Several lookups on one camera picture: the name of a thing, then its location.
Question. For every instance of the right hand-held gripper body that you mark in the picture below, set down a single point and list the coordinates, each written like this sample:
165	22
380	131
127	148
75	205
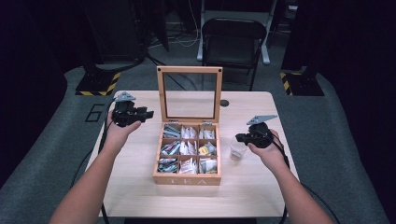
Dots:
261	136

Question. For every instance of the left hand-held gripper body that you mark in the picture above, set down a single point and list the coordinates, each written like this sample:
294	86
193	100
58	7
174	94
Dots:
125	113

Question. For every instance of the clear plastic cup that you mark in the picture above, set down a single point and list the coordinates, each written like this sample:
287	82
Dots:
238	152

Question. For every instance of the wooden tea box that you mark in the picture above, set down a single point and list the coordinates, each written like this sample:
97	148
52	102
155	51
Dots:
188	179

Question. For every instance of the person's right hand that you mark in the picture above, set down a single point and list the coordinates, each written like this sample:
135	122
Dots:
271	154

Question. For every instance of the person's left hand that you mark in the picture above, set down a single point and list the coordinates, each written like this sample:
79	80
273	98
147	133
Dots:
120	133

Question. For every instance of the black table grommet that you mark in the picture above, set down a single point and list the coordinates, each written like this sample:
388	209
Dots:
225	103

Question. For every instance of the black striped stand base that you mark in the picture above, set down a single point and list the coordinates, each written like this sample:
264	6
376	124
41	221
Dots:
98	84
303	85

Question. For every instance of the pile of assorted tea bags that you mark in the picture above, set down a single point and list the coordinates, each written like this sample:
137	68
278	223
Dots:
186	149

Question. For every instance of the dark equipment stand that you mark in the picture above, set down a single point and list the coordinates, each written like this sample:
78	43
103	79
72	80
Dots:
115	31

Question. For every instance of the black folding chair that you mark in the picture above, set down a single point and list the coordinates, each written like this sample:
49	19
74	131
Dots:
236	46

